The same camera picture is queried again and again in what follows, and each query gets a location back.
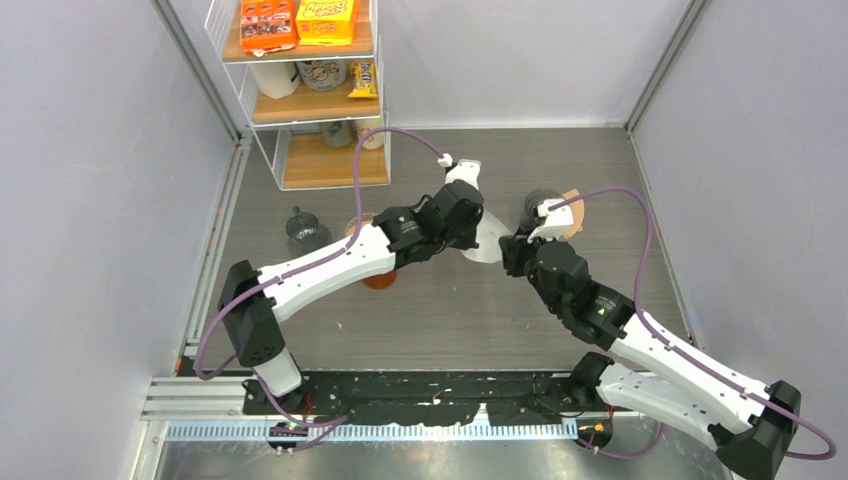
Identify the amber glass jar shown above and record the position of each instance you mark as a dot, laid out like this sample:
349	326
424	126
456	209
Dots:
381	281

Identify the printed white mug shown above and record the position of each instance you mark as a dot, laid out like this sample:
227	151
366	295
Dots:
322	75

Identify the white paper coffee filter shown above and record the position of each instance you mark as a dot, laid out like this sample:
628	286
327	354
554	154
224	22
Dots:
488	233

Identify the white paper roll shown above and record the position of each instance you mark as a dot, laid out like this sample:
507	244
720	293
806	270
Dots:
276	80

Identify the white wire wooden shelf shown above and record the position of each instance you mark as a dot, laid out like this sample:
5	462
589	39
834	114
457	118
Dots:
286	130

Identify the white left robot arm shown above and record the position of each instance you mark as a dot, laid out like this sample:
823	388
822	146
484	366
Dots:
255	302

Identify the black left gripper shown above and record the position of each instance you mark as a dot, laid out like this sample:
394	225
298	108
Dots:
469	240

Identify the white patterned cup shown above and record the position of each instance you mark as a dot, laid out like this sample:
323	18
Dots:
370	141

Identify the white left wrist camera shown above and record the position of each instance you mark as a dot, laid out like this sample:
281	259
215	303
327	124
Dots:
464	170

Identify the small dark glass cup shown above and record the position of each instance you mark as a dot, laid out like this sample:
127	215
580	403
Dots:
306	234

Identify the brown paper filter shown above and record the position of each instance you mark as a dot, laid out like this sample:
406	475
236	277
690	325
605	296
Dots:
578	213

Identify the round wooden dripper stand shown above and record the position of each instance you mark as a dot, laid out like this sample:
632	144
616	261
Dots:
354	223

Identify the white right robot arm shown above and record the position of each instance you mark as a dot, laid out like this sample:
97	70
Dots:
640	365

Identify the yellow candy bag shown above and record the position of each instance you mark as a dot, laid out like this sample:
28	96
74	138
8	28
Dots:
363	74

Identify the yellow snack box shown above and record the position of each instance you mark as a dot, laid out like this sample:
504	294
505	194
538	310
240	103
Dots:
326	22

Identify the orange snack box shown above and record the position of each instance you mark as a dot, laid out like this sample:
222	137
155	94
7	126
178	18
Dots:
267	26

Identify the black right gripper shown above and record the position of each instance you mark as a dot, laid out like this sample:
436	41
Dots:
514	249

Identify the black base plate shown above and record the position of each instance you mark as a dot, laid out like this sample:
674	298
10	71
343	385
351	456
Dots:
431	398

